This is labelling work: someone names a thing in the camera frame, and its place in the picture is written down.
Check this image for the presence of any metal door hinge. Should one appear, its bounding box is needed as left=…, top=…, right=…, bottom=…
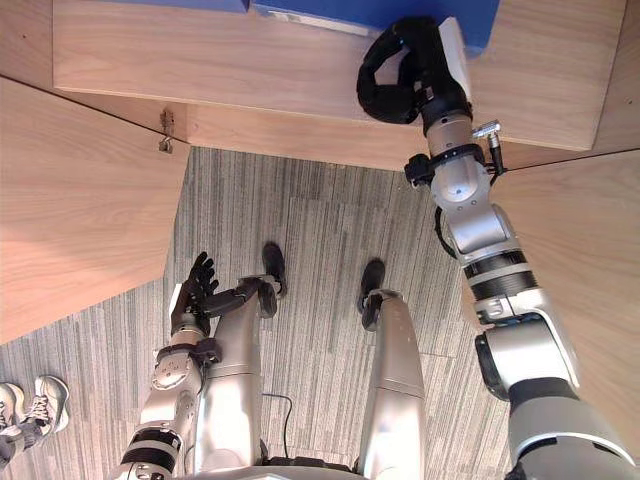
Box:
left=157, top=109, right=176, bottom=154

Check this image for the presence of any black cable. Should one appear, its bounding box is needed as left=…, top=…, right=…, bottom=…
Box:
left=259, top=393, right=295, bottom=459

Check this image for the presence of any person's foot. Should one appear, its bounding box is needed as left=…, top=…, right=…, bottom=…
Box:
left=0, top=382, right=25, bottom=432
left=19, top=375, right=70, bottom=435

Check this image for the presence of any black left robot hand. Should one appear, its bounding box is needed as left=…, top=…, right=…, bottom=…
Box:
left=168, top=251, right=246, bottom=337

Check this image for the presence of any silver robot leg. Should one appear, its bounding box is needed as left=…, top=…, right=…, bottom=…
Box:
left=193, top=242, right=287, bottom=475
left=356, top=257, right=427, bottom=480

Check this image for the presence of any wooden cabinet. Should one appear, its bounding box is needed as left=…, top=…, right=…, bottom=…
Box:
left=0, top=0, right=640, bottom=172

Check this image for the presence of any blue folder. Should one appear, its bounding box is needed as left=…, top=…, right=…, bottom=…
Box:
left=252, top=0, right=501, bottom=59

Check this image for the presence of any silver left robot leg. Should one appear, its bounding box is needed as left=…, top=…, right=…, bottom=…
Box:
left=193, top=242, right=287, bottom=475

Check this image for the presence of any blue file box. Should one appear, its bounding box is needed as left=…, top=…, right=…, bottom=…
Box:
left=187, top=0, right=251, bottom=15

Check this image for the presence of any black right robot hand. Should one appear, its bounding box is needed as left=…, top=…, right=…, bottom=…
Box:
left=356, top=16, right=474, bottom=126

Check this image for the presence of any silver right robot leg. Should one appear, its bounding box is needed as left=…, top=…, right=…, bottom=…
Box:
left=356, top=257, right=427, bottom=480

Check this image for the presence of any wooden cabinet door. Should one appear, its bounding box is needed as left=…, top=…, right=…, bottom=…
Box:
left=459, top=149, right=640, bottom=454
left=0, top=74, right=192, bottom=345

